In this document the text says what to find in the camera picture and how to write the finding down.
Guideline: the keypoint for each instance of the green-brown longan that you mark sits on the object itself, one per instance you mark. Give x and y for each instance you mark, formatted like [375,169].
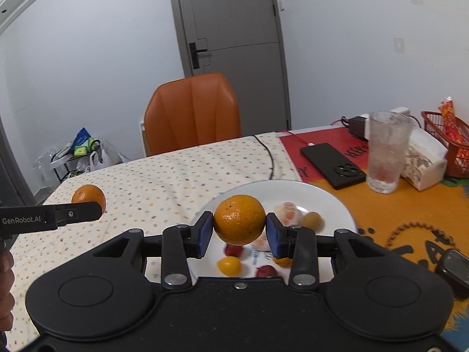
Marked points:
[313,220]

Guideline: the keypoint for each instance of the white tissue pack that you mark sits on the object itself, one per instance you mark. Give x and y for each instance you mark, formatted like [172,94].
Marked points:
[427,157]

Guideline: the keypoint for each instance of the white wall socket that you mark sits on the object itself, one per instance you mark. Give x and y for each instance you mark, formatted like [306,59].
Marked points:
[399,44]

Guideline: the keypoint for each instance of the small peeled pomelo segment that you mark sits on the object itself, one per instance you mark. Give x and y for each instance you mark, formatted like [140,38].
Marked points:
[289,212]

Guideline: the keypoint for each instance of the floral tablecloth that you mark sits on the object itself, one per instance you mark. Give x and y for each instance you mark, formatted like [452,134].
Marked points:
[165,168]

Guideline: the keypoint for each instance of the small yellow tomato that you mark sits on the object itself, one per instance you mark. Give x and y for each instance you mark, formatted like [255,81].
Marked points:
[229,266]

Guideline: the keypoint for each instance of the orange with dark spots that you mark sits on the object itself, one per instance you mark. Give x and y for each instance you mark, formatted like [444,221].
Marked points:
[240,220]

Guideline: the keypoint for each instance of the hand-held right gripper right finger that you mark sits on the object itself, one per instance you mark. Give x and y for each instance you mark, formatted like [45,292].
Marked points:
[274,235]

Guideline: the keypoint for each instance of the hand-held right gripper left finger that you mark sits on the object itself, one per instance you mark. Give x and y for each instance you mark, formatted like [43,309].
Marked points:
[205,234]

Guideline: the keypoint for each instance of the dark doorway frame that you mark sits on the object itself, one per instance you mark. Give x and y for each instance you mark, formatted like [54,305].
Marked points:
[14,168]

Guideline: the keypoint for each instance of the red mat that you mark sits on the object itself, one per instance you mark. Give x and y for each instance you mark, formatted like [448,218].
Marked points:
[289,150]

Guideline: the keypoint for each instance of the large peeled pomelo segment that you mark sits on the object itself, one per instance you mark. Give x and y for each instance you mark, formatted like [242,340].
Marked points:
[261,244]

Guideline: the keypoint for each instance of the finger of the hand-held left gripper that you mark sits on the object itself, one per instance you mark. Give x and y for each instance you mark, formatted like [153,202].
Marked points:
[80,212]

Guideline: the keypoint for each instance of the orange leather chair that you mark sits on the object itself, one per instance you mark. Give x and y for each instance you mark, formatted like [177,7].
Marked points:
[190,113]

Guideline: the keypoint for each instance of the small white wall switch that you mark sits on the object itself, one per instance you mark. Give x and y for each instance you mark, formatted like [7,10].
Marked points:
[281,5]

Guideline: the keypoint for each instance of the small black case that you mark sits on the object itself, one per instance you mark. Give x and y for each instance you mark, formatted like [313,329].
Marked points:
[454,271]

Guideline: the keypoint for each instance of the grey door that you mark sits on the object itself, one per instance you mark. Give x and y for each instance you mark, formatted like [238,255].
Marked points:
[234,11]

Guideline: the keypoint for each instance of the black charger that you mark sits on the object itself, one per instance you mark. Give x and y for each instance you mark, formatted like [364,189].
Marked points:
[358,126]

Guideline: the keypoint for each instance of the black smartphone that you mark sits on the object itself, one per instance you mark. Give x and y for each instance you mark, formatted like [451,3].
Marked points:
[329,165]

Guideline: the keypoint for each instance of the blue packet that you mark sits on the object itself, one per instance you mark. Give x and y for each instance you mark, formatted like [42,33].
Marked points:
[81,137]

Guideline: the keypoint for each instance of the plain orange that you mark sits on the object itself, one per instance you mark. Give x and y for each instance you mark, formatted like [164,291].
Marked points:
[89,194]

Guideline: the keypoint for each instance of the small orange kumquat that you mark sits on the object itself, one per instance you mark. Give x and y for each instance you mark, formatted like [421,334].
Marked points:
[282,262]

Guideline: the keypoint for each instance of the clear drinking glass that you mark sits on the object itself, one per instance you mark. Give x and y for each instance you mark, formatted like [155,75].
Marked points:
[388,154]

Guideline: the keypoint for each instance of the white plastic bag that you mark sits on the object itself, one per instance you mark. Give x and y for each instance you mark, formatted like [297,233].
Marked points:
[106,156]

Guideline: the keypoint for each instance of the person's left hand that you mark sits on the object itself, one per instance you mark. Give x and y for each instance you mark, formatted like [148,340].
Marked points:
[5,293]

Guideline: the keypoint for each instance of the small red fruit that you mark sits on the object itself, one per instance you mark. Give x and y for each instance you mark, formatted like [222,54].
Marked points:
[233,250]
[266,271]

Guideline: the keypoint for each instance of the white plate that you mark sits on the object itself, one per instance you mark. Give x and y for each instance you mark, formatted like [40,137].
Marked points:
[322,201]

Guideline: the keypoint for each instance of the red snack packet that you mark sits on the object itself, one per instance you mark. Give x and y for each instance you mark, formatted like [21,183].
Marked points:
[454,124]

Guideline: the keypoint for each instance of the orange printed table mat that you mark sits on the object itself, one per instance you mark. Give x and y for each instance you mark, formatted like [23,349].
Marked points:
[384,209]

